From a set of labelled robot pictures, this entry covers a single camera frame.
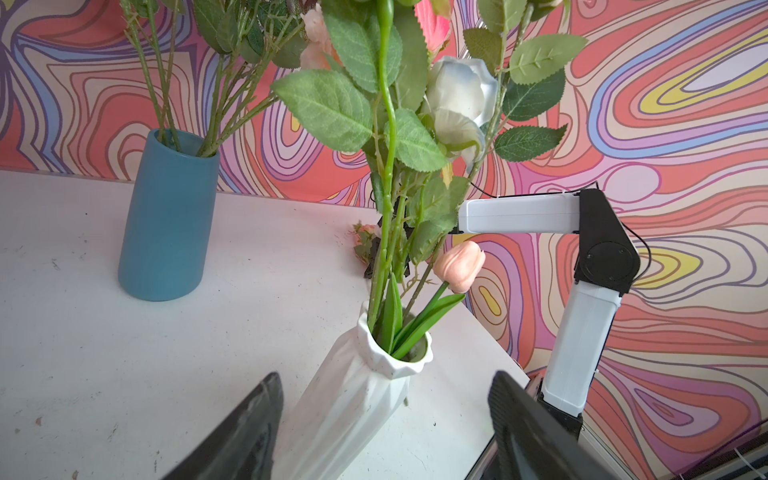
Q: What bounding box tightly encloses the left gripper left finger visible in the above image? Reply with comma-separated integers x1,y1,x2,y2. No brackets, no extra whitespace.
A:
165,372,284,479

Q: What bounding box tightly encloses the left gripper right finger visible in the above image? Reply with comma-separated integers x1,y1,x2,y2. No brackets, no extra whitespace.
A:
487,371,613,480

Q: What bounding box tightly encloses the white ribbed vase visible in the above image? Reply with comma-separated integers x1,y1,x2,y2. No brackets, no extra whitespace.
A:
271,303,433,479

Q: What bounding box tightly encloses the peach tulip flower stem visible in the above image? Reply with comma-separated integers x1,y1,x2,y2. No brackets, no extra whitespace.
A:
392,241,486,360

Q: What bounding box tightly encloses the teal cylindrical vase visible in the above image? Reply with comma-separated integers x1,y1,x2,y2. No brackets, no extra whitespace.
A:
118,129,220,302

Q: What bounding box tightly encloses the pink spray carnation stem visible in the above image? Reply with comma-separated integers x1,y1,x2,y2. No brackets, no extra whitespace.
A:
353,222,382,264

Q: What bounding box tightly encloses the pale blue-white rose stem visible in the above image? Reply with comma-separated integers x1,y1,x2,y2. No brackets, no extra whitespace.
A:
407,0,589,313

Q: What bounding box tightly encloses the white rose flower stem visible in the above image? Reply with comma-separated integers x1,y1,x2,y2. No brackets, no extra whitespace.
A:
271,1,448,330

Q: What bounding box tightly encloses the blue rose flower stem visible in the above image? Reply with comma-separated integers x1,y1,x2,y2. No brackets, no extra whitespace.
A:
192,1,303,157

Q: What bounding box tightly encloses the small pink rose stem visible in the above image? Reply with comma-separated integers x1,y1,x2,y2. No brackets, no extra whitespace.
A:
415,0,453,54

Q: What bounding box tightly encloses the pink carnation flower stem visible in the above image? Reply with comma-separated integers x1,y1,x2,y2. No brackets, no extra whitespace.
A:
119,0,186,152

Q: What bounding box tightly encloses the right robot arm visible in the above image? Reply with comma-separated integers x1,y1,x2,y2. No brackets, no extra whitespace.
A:
458,188,640,437

